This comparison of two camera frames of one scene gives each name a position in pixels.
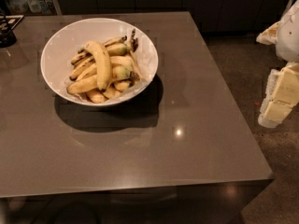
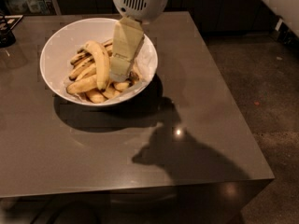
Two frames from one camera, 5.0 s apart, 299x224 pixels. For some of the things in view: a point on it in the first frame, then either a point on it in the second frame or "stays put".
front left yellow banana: x=81 y=85 stays put
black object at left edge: x=7 y=37 stays put
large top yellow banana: x=103 y=66 stays put
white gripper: x=289 y=36 -> x=140 y=1
